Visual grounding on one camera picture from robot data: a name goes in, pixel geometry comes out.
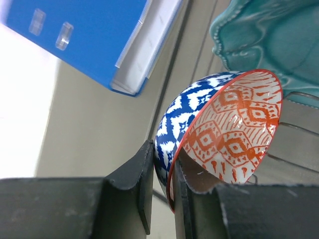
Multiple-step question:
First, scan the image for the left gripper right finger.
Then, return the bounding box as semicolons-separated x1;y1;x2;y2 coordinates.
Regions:
174;163;319;239

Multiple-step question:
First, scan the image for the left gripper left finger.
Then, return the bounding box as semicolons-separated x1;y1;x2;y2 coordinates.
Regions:
0;140;154;239

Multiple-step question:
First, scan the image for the blue and orange patterned bowl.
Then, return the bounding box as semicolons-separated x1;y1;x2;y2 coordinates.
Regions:
155;69;283;209

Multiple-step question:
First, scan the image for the blue binder lying flat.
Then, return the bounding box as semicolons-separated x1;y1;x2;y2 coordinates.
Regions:
0;0;183;97

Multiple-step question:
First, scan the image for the teal scalloped plate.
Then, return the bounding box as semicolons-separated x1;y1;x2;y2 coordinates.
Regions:
210;0;319;108

